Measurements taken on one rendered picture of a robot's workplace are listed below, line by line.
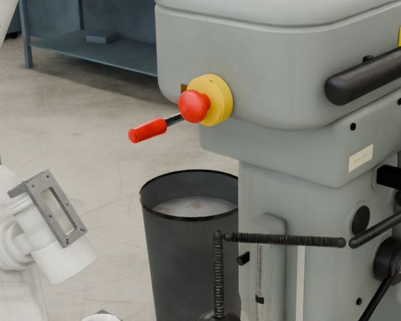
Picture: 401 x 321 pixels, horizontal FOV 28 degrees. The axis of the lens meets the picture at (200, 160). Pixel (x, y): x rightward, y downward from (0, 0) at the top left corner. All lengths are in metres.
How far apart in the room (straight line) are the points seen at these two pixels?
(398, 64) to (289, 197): 0.26
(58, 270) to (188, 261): 2.35
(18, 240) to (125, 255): 3.23
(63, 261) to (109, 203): 3.82
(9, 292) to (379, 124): 0.51
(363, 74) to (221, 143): 0.28
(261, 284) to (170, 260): 2.17
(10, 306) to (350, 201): 0.47
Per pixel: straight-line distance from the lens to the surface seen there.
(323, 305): 1.17
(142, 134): 1.01
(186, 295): 3.38
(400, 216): 1.08
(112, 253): 4.23
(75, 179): 5.11
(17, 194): 0.94
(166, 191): 3.57
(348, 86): 0.88
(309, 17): 0.88
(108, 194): 4.87
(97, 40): 7.39
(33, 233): 0.95
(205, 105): 0.92
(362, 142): 1.04
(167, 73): 1.01
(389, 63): 0.96
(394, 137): 1.11
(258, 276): 1.15
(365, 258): 1.19
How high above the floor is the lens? 2.07
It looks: 23 degrees down
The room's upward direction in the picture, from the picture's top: 1 degrees counter-clockwise
